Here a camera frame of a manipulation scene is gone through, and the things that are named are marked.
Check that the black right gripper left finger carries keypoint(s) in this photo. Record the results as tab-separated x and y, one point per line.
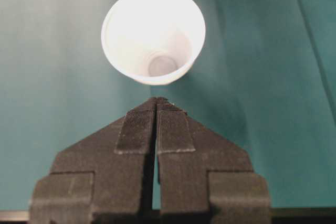
105	178

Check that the teal table cloth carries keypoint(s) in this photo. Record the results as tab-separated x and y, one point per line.
265	80

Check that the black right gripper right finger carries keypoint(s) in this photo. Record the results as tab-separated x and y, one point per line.
204	177

